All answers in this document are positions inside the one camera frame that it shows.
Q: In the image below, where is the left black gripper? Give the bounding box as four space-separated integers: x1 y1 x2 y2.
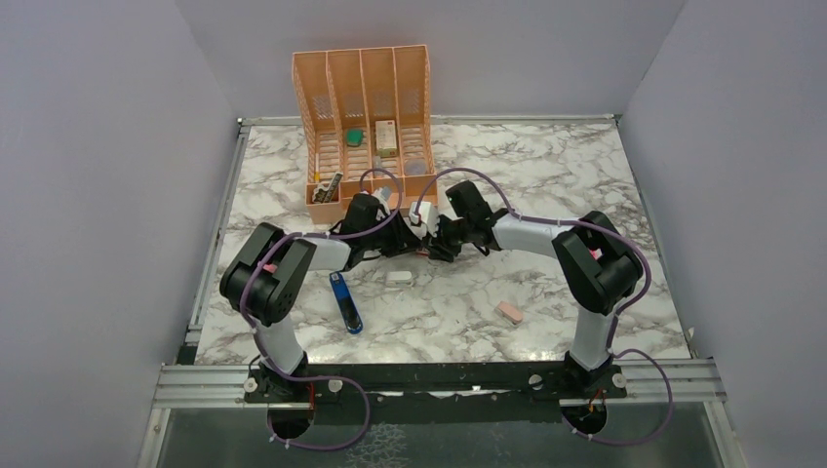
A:
362 208 421 257

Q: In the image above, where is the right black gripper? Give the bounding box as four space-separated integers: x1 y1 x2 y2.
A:
420 213 471 263

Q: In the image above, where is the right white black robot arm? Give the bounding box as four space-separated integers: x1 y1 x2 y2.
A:
409 180 646 397

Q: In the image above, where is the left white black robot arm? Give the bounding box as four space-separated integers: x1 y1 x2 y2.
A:
219 193 420 401

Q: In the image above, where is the blue stapler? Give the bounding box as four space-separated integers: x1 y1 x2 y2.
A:
329 272 363 334

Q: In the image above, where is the clear round lid in organizer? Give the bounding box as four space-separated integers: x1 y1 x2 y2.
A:
404 158 429 176

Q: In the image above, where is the black white item in organizer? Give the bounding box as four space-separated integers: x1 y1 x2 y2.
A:
312 172 343 204

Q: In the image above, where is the white green box in organizer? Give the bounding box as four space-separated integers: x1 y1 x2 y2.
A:
374 120 399 158

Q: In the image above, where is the green object in organizer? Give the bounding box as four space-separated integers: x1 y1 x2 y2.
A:
344 128 365 147

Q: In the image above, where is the orange plastic desk organizer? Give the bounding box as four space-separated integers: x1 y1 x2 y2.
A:
292 45 438 224

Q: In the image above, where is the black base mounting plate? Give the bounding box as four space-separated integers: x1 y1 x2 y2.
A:
243 361 627 424

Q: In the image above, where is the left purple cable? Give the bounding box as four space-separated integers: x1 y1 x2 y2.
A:
239 168 405 452

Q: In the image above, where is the purple cable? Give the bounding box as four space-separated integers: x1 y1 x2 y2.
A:
413 168 675 449
239 168 405 452

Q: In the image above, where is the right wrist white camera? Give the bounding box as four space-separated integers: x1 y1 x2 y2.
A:
409 201 439 239

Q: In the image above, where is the wrist white camera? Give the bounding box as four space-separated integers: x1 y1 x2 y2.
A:
409 201 439 239
365 186 394 213

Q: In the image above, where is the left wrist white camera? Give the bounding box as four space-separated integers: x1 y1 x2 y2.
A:
365 186 394 213

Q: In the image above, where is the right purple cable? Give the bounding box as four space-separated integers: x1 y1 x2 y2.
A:
413 168 675 449

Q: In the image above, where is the aluminium frame rail front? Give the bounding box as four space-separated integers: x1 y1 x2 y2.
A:
152 359 728 409

